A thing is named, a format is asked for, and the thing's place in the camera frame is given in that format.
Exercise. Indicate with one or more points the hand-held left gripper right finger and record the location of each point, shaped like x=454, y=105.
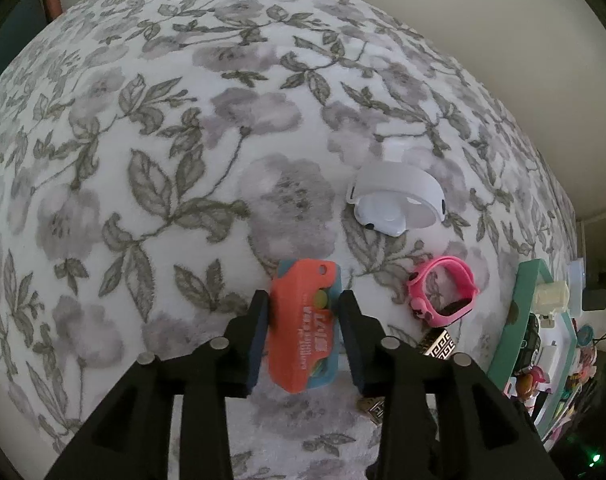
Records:
x=350, y=340

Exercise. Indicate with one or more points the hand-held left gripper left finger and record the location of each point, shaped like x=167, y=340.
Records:
x=257, y=340

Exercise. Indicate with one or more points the coral and blue box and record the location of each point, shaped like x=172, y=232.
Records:
x=303, y=320

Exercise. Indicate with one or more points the white tray with teal rim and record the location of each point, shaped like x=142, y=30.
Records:
x=508, y=330

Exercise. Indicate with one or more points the white plastic bracket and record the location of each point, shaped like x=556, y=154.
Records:
x=547, y=320

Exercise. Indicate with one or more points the gold patterned box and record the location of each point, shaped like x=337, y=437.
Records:
x=438, y=347

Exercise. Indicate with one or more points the pink wrist watch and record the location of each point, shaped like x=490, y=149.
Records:
x=443, y=265

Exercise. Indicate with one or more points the white round case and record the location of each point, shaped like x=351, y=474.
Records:
x=393, y=200

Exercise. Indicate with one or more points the amber brown trinket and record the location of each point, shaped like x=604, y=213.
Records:
x=524, y=386

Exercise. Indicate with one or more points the dark toy car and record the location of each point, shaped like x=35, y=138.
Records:
x=530, y=345

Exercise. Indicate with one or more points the floral printed blanket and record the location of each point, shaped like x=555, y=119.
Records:
x=183, y=110

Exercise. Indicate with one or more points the black box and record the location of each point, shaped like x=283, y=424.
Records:
x=595, y=299

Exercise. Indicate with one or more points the green indicator light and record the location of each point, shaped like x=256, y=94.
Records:
x=595, y=457

